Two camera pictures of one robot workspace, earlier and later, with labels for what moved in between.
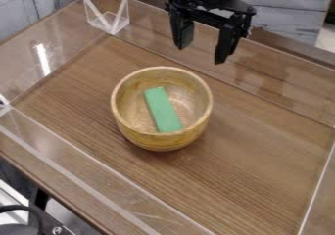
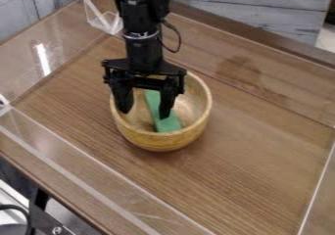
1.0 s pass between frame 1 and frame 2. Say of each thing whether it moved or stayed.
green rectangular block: stayed
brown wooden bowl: stayed
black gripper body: moved
